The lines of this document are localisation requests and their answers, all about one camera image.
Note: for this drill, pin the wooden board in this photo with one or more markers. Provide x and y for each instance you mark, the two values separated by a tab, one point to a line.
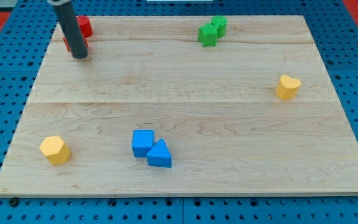
216	108

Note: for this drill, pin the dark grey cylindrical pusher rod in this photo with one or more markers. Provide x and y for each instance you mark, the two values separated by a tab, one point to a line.
67	19

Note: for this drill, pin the green star block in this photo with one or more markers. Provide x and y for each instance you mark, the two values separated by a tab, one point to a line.
208	35

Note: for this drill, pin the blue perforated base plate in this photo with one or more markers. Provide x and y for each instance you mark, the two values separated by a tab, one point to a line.
23	42

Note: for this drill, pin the yellow heart block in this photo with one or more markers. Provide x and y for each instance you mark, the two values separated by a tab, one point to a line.
287	87

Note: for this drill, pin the red block behind rod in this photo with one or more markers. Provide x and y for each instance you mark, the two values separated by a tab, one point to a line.
67	44

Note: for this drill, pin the blue cube block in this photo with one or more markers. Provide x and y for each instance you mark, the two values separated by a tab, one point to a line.
142	142

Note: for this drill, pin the red cylinder block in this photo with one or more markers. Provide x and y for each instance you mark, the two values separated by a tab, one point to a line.
85	25

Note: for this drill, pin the blue triangle block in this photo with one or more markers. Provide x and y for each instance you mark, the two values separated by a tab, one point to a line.
159	155

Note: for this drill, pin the yellow hexagon block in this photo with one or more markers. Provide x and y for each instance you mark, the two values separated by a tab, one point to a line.
55	150

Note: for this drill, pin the green cylinder block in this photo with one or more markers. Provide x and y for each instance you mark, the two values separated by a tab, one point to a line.
221	23

